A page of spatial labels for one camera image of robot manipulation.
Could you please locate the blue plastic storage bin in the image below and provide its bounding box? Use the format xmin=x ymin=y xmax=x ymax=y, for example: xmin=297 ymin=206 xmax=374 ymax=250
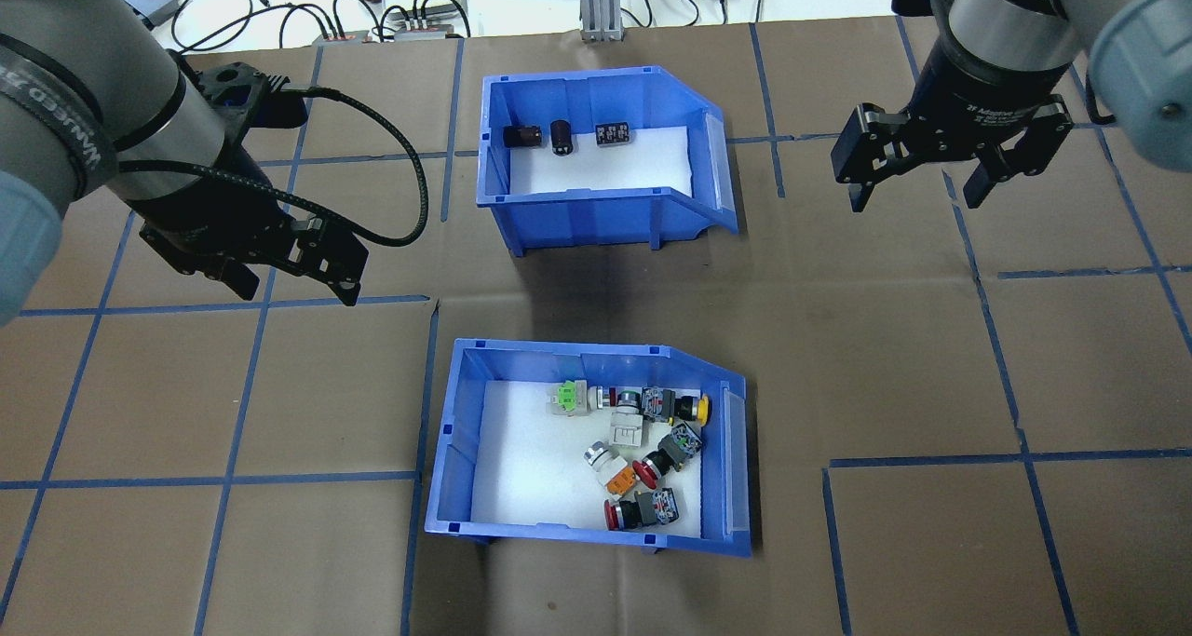
xmin=424 ymin=338 xmax=753 ymax=560
xmin=478 ymin=65 xmax=741 ymax=258

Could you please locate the silver rim button orange block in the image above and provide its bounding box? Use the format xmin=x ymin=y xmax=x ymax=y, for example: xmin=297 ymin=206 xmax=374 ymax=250
xmin=584 ymin=440 xmax=639 ymax=499

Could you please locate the small grey hub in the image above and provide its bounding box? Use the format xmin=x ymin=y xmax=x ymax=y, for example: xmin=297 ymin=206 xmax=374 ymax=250
xmin=384 ymin=17 xmax=469 ymax=41

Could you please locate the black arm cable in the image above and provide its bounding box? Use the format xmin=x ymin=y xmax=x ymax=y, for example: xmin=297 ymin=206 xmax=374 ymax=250
xmin=116 ymin=87 xmax=431 ymax=248

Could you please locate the aluminium profile post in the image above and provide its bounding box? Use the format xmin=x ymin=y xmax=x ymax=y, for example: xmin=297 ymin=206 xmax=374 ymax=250
xmin=579 ymin=0 xmax=623 ymax=43

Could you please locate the yellow push button switch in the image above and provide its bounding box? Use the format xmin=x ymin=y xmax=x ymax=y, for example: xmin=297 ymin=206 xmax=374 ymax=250
xmin=643 ymin=386 xmax=713 ymax=425

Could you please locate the dark green push button switch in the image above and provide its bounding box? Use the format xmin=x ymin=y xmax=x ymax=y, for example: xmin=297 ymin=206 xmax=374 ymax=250
xmin=587 ymin=385 xmax=643 ymax=413

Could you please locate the red mushroom push button switch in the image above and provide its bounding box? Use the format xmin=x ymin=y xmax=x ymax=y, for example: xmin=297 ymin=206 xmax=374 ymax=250
xmin=633 ymin=426 xmax=704 ymax=490
xmin=603 ymin=489 xmax=679 ymax=533

